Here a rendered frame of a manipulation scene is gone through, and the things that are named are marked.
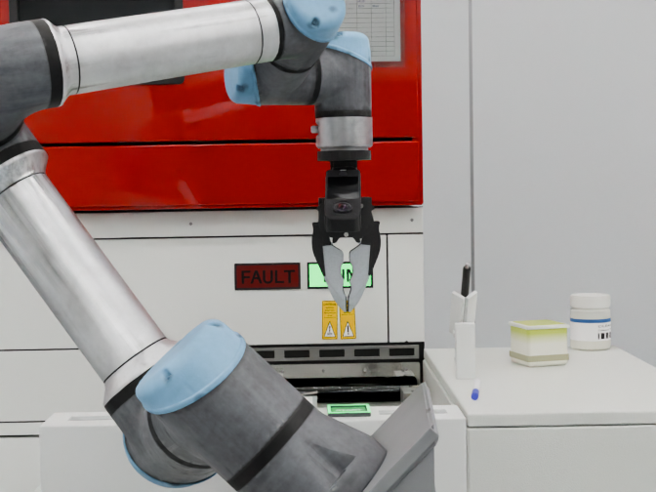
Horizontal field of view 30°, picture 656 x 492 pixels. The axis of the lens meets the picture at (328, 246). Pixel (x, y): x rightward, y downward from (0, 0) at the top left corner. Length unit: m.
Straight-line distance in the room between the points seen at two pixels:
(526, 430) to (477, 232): 2.13
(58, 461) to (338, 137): 0.55
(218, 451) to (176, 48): 0.45
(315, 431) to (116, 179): 1.03
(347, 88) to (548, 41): 2.21
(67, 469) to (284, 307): 0.70
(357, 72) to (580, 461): 0.58
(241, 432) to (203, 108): 1.04
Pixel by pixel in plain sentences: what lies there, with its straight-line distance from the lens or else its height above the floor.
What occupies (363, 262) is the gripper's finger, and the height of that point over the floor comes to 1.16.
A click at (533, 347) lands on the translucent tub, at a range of 1.99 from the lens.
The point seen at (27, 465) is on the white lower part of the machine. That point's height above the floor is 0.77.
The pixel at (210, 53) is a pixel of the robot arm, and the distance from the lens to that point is 1.40.
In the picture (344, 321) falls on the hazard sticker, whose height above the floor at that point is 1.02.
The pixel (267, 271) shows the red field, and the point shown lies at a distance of 2.19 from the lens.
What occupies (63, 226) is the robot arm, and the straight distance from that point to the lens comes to 1.39.
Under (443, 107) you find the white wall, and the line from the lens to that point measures 3.70.
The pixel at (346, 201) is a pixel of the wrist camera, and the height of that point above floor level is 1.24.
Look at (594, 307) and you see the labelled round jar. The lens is 2.18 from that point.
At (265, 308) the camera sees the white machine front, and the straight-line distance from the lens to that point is 2.20.
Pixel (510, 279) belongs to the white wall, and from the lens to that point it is 3.73.
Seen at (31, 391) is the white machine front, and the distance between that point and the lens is 2.28.
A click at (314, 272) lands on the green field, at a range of 2.19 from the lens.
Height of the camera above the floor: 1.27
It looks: 3 degrees down
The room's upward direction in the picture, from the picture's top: 1 degrees counter-clockwise
